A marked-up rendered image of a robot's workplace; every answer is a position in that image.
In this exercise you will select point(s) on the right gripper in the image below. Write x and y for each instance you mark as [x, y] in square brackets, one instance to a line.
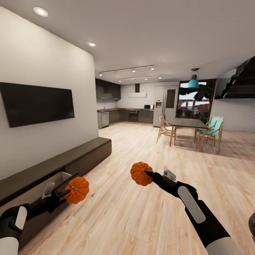
[159, 179]

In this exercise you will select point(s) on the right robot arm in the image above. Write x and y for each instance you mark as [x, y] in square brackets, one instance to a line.
[213, 235]

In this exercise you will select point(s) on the pumpkin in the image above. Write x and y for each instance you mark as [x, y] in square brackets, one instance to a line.
[79, 188]
[139, 175]

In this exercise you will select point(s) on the fridge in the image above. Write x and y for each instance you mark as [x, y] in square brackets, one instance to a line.
[165, 103]

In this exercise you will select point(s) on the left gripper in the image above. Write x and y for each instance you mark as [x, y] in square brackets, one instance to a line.
[52, 202]

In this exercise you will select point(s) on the wall mounted tv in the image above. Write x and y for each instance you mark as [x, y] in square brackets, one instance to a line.
[31, 104]

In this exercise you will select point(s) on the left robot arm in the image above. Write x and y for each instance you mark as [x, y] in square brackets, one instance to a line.
[12, 221]

